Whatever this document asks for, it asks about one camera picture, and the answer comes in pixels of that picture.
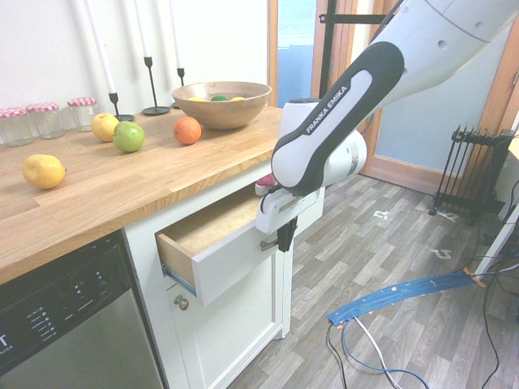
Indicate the white kitchen cabinet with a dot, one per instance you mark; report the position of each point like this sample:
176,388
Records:
142,259

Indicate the wooden door with glass panel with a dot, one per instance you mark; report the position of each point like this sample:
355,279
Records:
405,167

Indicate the black metal frame stand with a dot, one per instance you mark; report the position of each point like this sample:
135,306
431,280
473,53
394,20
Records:
326,48

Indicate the round metal door knob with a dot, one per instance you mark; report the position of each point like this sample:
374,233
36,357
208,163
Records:
182,302

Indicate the white cabinet door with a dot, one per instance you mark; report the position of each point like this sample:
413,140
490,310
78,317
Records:
231,324

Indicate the wooden bowl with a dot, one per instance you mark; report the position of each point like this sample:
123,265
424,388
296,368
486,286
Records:
221,113

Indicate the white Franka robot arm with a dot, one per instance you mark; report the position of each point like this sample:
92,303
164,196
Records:
324,133

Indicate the orange fruit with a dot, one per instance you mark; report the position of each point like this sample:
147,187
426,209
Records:
187,130

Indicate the short black candle holder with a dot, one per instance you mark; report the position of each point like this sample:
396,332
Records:
116,106

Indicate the wooden door frame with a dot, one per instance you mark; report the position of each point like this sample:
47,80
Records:
272,52

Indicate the glass jar with checkered lid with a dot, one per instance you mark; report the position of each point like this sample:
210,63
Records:
45,121
16,127
83,115

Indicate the wooden drawer with white front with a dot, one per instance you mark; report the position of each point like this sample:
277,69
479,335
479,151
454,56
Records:
227,251

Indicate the pink and white small object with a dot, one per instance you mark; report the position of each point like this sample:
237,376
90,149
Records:
265,183

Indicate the yellow fruit in bowl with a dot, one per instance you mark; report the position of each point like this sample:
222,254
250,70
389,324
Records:
196,99

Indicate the green apple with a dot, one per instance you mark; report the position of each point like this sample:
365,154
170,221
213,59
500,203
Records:
129,137

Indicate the green fruit in bowl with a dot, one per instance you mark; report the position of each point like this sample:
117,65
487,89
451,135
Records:
219,98

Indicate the yellow apple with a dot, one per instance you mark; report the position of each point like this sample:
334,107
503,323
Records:
102,127

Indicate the metal drawer slide rail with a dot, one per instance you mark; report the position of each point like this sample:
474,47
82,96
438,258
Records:
178,279

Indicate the tall black candle holder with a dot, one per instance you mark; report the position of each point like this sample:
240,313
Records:
153,91

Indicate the medium black candle holder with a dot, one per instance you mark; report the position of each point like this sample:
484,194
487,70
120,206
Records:
181,81

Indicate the black oil radiator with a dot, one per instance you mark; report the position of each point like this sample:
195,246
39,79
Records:
470,170

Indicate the yellow lemon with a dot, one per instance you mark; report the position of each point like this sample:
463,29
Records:
42,172

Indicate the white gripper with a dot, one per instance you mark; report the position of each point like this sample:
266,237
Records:
271,216

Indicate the stainless steel dishwasher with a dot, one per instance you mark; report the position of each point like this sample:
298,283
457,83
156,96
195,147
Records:
73,324

